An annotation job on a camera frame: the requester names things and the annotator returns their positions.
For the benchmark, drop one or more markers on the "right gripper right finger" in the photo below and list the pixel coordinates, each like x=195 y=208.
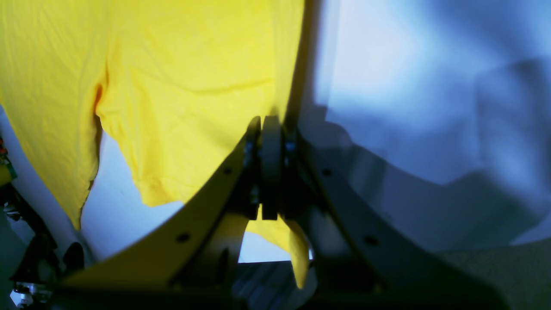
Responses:
x=357 y=254

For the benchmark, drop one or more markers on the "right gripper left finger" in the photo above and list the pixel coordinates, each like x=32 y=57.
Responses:
x=199 y=245

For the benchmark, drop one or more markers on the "yellow T-shirt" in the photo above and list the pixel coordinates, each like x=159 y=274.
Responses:
x=174 y=82

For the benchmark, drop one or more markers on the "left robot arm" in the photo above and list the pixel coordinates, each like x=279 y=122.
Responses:
x=30 y=267

